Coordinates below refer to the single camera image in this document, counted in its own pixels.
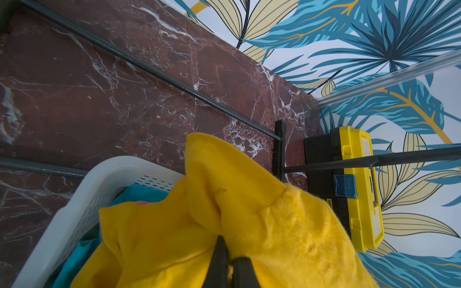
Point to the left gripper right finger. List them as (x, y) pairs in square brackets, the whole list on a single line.
[(244, 275)]

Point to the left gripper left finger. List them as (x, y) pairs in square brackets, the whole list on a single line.
[(218, 272)]

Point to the yellow t-shirt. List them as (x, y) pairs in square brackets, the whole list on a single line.
[(293, 238)]

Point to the turquoise printed t-shirt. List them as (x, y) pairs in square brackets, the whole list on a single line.
[(65, 273)]

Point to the yellow black toolbox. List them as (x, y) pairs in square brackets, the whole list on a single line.
[(352, 193)]

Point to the black clothes rack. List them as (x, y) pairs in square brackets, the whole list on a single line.
[(451, 153)]

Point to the grey perforated plastic basket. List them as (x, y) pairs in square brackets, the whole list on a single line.
[(96, 191)]

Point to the right aluminium frame post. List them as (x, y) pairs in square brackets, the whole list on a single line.
[(420, 69)]

